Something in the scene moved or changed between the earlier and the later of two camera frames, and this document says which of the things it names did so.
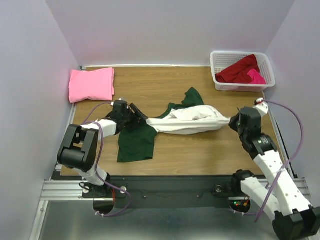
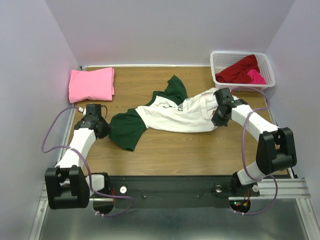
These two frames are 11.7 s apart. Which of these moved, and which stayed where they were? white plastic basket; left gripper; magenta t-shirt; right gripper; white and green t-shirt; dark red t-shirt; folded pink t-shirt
Moved: left gripper; right gripper; white and green t-shirt
Stayed: magenta t-shirt; white plastic basket; folded pink t-shirt; dark red t-shirt
